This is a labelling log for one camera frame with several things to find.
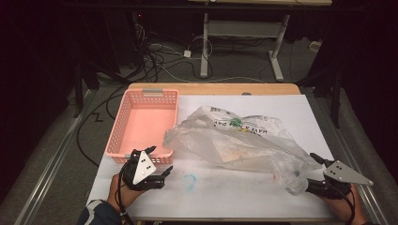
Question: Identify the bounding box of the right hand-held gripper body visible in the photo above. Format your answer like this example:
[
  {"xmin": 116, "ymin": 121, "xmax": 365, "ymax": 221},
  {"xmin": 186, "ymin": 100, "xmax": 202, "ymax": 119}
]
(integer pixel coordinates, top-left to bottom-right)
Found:
[{"xmin": 305, "ymin": 159, "xmax": 375, "ymax": 201}]

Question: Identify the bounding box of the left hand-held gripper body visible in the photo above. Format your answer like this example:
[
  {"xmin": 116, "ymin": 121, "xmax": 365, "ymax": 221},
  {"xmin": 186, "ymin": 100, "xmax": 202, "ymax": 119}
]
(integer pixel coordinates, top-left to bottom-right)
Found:
[{"xmin": 121, "ymin": 149, "xmax": 166, "ymax": 191}]

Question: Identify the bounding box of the pink plastic basket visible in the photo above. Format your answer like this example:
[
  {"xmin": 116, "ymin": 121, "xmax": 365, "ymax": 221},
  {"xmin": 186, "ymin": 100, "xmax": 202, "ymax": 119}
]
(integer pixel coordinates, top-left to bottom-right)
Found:
[{"xmin": 105, "ymin": 88, "xmax": 180, "ymax": 166}]

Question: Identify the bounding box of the clear plastic smiley bag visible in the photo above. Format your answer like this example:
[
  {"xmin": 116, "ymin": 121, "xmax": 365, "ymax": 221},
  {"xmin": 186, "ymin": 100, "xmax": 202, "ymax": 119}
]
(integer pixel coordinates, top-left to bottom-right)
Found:
[{"xmin": 162, "ymin": 105, "xmax": 323, "ymax": 196}]

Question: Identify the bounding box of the person's right hand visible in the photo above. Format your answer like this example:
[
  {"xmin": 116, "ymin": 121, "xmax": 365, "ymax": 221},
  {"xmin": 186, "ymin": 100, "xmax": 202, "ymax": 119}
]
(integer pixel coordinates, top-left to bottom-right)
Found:
[{"xmin": 322, "ymin": 184, "xmax": 365, "ymax": 218}]

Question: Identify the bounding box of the person's left hand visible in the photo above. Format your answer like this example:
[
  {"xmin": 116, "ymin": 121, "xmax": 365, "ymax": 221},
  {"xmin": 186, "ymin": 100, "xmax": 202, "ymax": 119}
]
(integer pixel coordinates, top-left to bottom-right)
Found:
[{"xmin": 107, "ymin": 172, "xmax": 145, "ymax": 214}]

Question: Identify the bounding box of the black metal stand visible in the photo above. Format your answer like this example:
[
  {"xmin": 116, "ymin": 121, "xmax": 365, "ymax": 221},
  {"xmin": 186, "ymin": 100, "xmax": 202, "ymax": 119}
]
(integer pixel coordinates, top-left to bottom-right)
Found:
[
  {"xmin": 297, "ymin": 62, "xmax": 344, "ymax": 129},
  {"xmin": 73, "ymin": 59, "xmax": 132, "ymax": 118}
]

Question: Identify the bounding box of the white table mat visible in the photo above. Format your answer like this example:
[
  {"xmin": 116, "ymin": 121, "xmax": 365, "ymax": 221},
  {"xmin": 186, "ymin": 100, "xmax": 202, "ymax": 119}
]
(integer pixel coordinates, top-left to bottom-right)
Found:
[{"xmin": 85, "ymin": 94, "xmax": 337, "ymax": 220}]

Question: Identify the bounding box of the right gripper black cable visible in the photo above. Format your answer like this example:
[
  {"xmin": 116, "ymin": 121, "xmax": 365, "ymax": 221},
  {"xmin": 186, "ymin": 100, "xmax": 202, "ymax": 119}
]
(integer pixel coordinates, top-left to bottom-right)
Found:
[{"xmin": 336, "ymin": 185, "xmax": 358, "ymax": 225}]

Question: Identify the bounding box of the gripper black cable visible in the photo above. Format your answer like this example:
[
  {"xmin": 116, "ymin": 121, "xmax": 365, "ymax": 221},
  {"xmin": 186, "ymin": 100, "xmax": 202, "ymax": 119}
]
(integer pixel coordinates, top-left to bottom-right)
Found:
[
  {"xmin": 114, "ymin": 162, "xmax": 133, "ymax": 225},
  {"xmin": 336, "ymin": 185, "xmax": 358, "ymax": 225}
]

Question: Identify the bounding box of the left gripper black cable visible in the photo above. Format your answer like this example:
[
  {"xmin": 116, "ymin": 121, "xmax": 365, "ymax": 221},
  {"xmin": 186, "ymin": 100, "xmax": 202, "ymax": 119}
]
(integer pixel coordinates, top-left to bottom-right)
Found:
[{"xmin": 114, "ymin": 162, "xmax": 133, "ymax": 225}]

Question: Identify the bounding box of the metal floor rail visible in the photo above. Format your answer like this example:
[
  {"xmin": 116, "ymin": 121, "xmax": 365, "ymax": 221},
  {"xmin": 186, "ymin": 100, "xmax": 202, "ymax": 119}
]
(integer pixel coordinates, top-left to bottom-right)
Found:
[
  {"xmin": 13, "ymin": 88, "xmax": 95, "ymax": 225},
  {"xmin": 308, "ymin": 93, "xmax": 389, "ymax": 225}
]

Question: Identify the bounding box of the long black floor cable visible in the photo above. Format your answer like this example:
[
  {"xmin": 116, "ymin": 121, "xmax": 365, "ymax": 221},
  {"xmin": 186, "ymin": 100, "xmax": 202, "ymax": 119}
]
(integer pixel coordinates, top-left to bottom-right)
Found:
[{"xmin": 75, "ymin": 83, "xmax": 130, "ymax": 167}]

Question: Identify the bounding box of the tangle of black cables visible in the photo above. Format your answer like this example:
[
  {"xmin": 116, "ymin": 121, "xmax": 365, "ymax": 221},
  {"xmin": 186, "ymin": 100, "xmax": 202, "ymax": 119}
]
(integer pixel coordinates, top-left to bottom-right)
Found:
[{"xmin": 133, "ymin": 18, "xmax": 214, "ymax": 83}]

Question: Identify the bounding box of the white floor cable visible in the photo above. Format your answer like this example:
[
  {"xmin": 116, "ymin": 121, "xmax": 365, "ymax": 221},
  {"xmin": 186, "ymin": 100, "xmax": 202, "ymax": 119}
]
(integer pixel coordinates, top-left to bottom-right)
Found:
[{"xmin": 156, "ymin": 62, "xmax": 268, "ymax": 84}]

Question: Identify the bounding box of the white metal table frame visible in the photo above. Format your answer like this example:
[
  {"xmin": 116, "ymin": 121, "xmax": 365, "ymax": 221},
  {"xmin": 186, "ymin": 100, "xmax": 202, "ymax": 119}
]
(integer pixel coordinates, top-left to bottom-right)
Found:
[{"xmin": 187, "ymin": 0, "xmax": 333, "ymax": 83}]

